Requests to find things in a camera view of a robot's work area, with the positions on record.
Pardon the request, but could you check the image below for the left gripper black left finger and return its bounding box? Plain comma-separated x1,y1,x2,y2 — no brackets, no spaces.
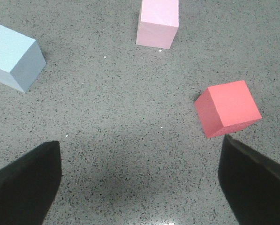
0,141,61,225

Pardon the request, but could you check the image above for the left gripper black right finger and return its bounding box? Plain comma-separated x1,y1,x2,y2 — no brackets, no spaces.
218,135,280,225

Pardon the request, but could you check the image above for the pink foam cube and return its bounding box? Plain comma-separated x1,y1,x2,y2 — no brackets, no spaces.
136,0,179,49

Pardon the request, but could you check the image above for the light blue foam cube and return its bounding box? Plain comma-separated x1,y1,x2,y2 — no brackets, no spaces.
0,25,46,93

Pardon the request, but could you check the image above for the red foam cube front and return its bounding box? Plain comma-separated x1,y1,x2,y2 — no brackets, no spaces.
194,80,262,138

